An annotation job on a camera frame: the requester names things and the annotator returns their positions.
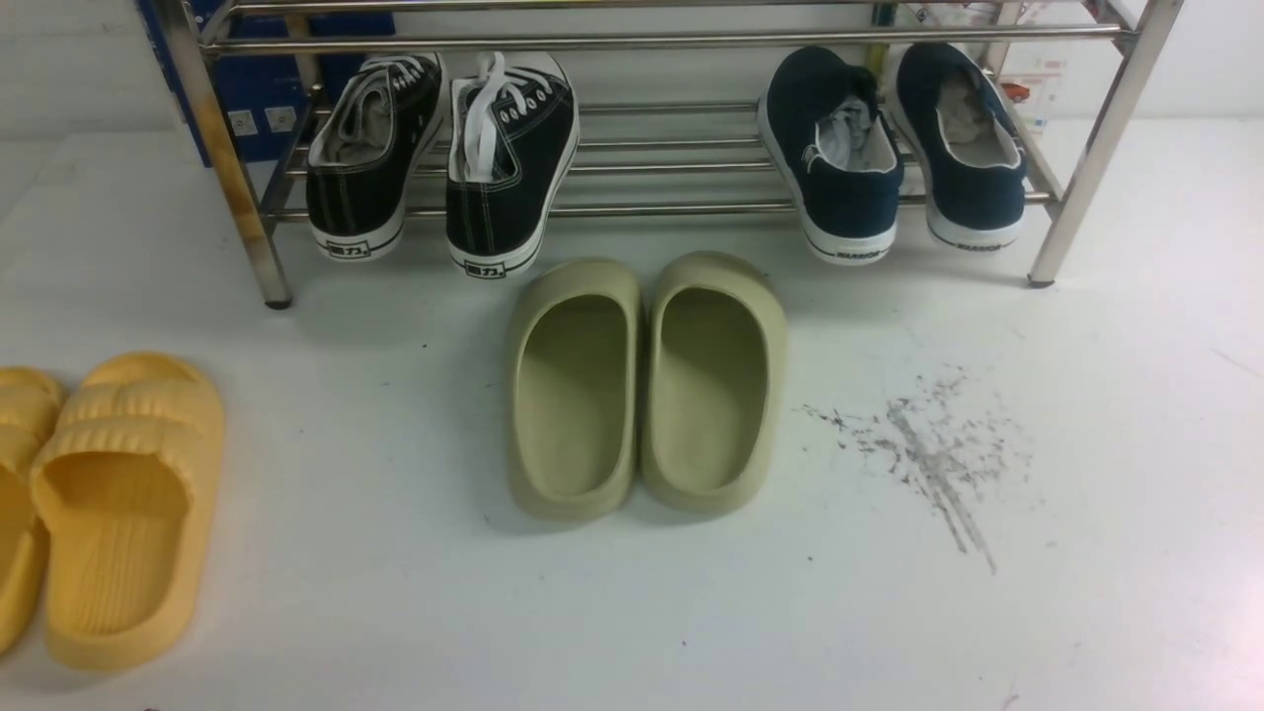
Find navy slip-on shoe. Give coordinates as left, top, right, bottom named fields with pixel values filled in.
left=755, top=46, right=905, bottom=267
left=886, top=43, right=1028, bottom=253

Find stainless steel shoe rack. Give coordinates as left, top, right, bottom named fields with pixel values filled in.
left=155, top=1, right=1183, bottom=310

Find olive green slipper right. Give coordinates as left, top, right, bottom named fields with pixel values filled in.
left=641, top=250, right=789, bottom=514

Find black canvas sneaker left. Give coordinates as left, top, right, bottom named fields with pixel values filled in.
left=305, top=52, right=451, bottom=263

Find olive green slipper left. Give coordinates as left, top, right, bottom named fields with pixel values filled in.
left=507, top=261, right=643, bottom=522

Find yellow slipper right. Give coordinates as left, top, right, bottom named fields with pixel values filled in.
left=29, top=352, right=225, bottom=672

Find blue box behind rack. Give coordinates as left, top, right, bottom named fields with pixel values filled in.
left=131, top=1, right=396, bottom=168

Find yellow slipper at edge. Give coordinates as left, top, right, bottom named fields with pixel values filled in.
left=1, top=367, right=66, bottom=654

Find white printed carton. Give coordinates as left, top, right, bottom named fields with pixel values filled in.
left=871, top=1, right=1091, bottom=134

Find olive green slipper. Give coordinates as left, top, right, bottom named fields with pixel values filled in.
left=507, top=261, right=643, bottom=522
left=641, top=250, right=789, bottom=514

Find black canvas sneaker white laces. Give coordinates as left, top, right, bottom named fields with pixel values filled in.
left=445, top=52, right=581, bottom=280

